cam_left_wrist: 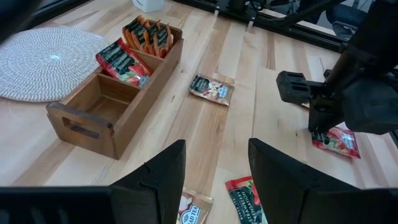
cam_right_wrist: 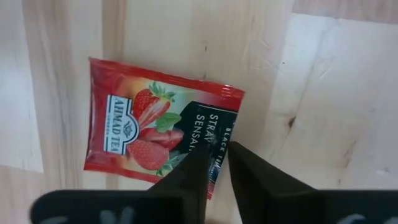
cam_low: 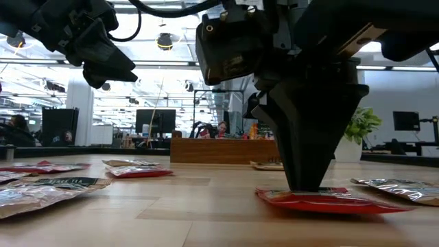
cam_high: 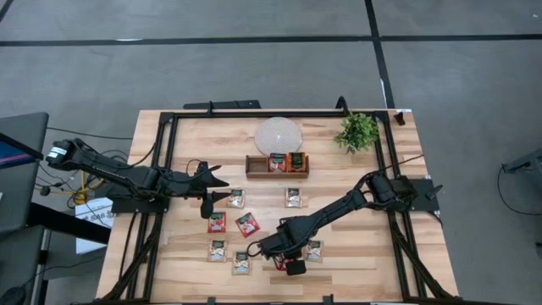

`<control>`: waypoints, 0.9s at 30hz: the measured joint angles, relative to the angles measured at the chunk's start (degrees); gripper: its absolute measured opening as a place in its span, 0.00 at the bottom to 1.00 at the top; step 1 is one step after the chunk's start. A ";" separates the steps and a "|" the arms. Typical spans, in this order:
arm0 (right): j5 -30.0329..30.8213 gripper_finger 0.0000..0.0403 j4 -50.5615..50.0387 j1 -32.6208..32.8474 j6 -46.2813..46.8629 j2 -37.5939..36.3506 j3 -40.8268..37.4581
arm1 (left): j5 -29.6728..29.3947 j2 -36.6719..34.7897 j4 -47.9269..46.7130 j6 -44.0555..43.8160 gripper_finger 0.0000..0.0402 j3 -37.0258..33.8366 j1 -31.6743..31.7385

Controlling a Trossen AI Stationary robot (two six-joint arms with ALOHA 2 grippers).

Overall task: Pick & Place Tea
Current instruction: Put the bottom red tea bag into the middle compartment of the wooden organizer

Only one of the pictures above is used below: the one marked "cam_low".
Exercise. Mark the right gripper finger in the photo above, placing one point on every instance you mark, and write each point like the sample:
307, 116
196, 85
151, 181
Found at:
295, 137
327, 120

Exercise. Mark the dark partition with round logo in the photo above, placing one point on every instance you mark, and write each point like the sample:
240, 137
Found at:
55, 123

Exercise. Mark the red tea packet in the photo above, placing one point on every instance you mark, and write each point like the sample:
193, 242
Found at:
44, 168
137, 171
326, 204

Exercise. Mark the person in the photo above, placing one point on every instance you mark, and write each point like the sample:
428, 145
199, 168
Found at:
222, 129
19, 124

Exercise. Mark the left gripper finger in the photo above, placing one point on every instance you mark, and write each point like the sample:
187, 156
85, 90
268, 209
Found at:
106, 58
97, 80

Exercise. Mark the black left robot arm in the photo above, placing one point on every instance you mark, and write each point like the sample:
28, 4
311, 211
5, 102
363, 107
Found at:
20, 17

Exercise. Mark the black desk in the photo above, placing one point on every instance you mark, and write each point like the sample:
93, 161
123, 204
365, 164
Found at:
411, 145

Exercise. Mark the green plant in white pot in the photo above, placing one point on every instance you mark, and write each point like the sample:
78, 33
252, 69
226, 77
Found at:
363, 123

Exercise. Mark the black upright frame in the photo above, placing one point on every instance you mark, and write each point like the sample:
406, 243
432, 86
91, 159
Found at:
219, 91

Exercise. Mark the black ceiling spotlight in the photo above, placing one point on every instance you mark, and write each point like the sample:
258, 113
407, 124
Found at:
16, 40
164, 41
105, 86

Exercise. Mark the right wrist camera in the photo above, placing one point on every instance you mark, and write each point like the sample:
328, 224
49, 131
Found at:
233, 51

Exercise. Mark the black computer monitor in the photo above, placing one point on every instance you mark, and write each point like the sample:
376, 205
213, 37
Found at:
163, 120

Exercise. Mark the wooden tea organizer box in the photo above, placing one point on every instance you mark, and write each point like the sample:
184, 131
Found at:
219, 151

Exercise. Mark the black wall monitor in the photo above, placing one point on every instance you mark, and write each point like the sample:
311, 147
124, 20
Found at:
406, 120

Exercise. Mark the white column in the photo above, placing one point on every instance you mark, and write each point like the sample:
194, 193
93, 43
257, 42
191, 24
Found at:
82, 99

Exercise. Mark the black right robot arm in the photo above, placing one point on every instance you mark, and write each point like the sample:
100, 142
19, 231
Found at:
394, 10

